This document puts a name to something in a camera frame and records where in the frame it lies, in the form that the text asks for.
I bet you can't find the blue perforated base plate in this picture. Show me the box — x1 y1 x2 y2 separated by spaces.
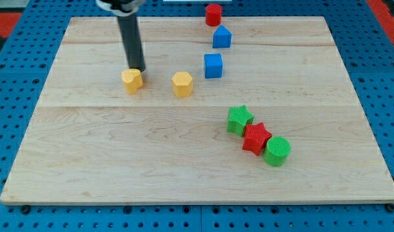
0 1 394 231

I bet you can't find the yellow heart block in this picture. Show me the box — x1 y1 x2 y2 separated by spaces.
121 68 143 95

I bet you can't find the wooden board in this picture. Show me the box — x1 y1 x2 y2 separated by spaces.
0 17 394 206

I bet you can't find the blue cube block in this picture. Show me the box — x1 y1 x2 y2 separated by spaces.
204 53 223 79

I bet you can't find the red star block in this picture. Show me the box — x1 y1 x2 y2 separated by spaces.
242 122 273 156

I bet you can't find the yellow hexagon block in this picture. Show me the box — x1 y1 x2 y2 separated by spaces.
172 72 193 97

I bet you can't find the blue triangle block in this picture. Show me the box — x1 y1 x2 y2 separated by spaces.
212 25 232 48

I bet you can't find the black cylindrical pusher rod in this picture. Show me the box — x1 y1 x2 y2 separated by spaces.
117 14 146 72

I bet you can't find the green cylinder block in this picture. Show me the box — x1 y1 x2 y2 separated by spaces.
264 136 291 166

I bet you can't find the green star block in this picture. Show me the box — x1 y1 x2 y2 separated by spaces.
226 105 254 137

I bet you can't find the red cylinder block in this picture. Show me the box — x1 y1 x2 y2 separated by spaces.
205 4 222 26

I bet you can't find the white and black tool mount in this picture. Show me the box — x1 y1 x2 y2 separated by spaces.
95 0 146 16

